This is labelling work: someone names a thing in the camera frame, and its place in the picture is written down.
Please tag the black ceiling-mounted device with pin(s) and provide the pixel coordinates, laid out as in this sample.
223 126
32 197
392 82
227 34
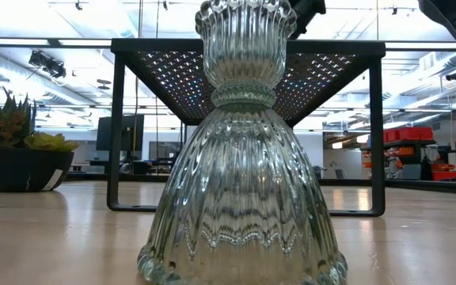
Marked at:
50 65

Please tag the black computer monitor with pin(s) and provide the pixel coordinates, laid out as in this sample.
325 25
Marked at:
133 132

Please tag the red storage bins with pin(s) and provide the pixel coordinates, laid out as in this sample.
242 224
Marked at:
410 134

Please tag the succulent plant in black pot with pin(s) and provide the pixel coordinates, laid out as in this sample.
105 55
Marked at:
26 170

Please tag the black shelving unit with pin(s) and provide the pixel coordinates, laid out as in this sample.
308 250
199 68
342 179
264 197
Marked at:
410 141

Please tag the black perforated metal shelf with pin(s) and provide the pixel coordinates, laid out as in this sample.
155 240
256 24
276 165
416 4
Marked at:
377 118

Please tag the orange storage bin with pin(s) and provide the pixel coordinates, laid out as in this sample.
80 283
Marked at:
447 175

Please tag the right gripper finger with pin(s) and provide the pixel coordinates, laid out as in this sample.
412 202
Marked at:
309 14

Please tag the black aluminium table frame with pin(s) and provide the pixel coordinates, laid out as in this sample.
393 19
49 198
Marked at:
430 186

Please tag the green-tinted glass candle holder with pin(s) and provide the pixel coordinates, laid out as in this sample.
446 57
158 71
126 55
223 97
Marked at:
244 178

